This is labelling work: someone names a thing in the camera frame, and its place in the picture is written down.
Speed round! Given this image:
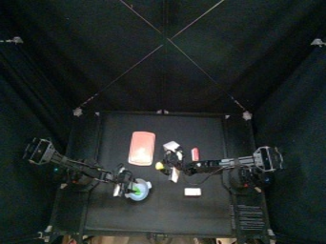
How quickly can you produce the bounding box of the yellow green toy corn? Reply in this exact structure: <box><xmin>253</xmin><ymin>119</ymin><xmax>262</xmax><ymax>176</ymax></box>
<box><xmin>154</xmin><ymin>161</ymin><xmax>169</xmax><ymax>172</ymax></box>

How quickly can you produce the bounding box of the white toy knife block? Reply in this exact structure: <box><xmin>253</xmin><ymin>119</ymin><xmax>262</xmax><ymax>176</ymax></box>
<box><xmin>162</xmin><ymin>140</ymin><xmax>184</xmax><ymax>153</ymax></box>

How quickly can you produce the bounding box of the red and white block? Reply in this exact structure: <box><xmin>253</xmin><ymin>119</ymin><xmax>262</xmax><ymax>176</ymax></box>
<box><xmin>190</xmin><ymin>147</ymin><xmax>202</xmax><ymax>162</ymax></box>

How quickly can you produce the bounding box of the white box with coloured print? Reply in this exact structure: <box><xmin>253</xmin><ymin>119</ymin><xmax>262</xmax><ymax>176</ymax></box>
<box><xmin>184</xmin><ymin>187</ymin><xmax>204</xmax><ymax>196</ymax></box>

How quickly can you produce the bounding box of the white text label sticker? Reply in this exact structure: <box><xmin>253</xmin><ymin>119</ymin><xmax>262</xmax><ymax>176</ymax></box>
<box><xmin>238</xmin><ymin>204</ymin><xmax>265</xmax><ymax>233</ymax></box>

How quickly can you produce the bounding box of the grey bowl with handles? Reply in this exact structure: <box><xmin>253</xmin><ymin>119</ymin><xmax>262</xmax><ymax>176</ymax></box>
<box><xmin>125</xmin><ymin>178</ymin><xmax>154</xmax><ymax>203</ymax></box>

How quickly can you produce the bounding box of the thin diagonal frame cable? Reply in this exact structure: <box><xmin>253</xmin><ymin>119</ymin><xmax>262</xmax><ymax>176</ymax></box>
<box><xmin>118</xmin><ymin>0</ymin><xmax>248</xmax><ymax>112</ymax></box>
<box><xmin>78</xmin><ymin>0</ymin><xmax>228</xmax><ymax>109</ymax></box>

